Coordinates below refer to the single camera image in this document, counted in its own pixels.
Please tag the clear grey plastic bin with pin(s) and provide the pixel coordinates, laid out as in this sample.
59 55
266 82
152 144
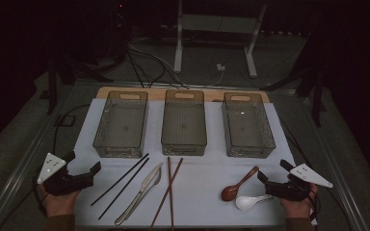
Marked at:
246 125
184 122
122 125

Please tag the dark equipment rack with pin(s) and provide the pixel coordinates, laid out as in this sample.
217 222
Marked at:
120 29

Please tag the steel table knife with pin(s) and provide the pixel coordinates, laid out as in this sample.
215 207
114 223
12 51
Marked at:
138 195

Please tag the brown wooden spoon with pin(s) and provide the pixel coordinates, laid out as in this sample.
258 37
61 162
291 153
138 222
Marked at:
229 193

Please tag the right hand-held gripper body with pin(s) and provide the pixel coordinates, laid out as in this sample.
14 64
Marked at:
289 191

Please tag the white metal stand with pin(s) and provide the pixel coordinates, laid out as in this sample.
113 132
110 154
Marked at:
178 48

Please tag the dark square floor plate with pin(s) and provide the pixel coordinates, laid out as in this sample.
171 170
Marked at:
66 120

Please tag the white ceramic spoon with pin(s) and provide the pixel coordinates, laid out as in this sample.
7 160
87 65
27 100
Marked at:
245 202

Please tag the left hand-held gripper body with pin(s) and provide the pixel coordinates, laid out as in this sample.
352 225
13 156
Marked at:
61 184

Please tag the person's left hand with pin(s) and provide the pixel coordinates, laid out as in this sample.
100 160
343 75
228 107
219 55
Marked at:
59 205

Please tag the person's right hand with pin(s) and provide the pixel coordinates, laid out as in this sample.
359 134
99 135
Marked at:
298 209

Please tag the white plug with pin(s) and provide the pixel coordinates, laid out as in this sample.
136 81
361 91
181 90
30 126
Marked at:
220 67

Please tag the black stand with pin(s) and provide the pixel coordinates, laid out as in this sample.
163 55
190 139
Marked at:
52 93
317 96

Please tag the white table mat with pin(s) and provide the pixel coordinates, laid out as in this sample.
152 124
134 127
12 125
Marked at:
199 199

